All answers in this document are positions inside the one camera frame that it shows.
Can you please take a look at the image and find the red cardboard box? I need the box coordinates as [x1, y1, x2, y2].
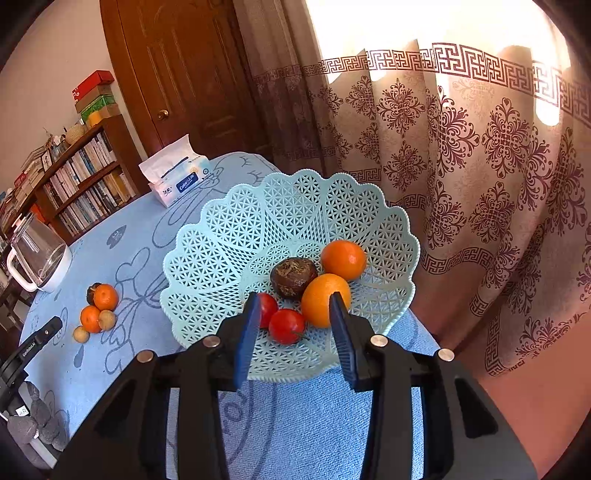
[72, 70, 114, 102]

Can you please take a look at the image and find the light blue printed tablecloth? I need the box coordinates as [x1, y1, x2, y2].
[18, 152, 439, 480]

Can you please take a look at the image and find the teal plastic lattice basket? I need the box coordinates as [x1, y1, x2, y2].
[159, 169, 422, 383]

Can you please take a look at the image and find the small mandarin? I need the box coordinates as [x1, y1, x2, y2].
[80, 305, 103, 334]
[93, 284, 119, 311]

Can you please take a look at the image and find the green cardboard box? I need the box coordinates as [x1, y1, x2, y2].
[76, 95, 120, 127]

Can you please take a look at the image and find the glass kettle with white handle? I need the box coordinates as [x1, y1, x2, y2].
[6, 213, 73, 294]

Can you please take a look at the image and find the red tomato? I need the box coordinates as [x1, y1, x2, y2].
[256, 292, 279, 329]
[268, 308, 306, 345]

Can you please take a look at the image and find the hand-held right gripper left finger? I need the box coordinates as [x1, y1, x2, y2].
[51, 292, 262, 480]

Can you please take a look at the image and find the grey pebble cushion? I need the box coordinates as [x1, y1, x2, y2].
[7, 382, 71, 453]

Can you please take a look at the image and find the large yellowish orange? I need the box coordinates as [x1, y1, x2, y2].
[301, 273, 352, 328]

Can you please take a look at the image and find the patterned beige curtain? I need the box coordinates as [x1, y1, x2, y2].
[233, 0, 591, 384]

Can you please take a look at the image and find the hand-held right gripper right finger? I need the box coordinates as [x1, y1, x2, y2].
[329, 292, 539, 480]

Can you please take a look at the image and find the white tissue pack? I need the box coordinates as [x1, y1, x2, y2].
[139, 134, 212, 207]

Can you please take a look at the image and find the brown wooden door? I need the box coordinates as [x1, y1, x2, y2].
[99, 0, 278, 160]

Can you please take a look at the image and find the wooden bookshelf with books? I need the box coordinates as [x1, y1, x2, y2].
[0, 113, 139, 245]

